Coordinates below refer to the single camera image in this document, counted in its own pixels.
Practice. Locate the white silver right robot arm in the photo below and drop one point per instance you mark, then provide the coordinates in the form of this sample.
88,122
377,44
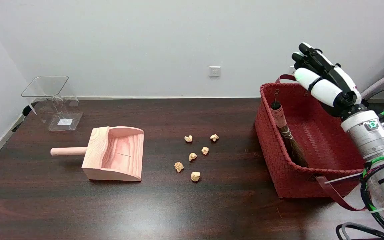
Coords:
372,138

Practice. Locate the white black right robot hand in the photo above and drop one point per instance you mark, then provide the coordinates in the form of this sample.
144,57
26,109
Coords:
325,88

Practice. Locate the clear plastic container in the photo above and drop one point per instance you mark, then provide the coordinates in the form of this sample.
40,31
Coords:
57,101

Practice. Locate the black table clamp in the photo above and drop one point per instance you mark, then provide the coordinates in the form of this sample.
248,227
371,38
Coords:
26,111

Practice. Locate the crumpled tan paper ball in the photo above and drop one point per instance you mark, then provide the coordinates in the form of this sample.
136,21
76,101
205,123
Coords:
195,176
192,156
214,137
188,138
179,166
205,150

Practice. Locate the wooden dustpan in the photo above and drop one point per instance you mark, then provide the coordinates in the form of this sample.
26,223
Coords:
118,156

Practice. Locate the white zip tie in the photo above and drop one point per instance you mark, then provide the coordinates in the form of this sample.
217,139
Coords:
342,178
380,209

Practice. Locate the red woven basket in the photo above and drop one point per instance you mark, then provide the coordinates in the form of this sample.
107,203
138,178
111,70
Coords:
325,143

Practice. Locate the small straw hand broom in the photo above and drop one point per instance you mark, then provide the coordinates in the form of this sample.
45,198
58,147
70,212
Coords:
287,135

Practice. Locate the white wall socket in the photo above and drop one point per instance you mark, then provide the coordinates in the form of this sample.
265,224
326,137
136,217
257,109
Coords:
292,70
214,71

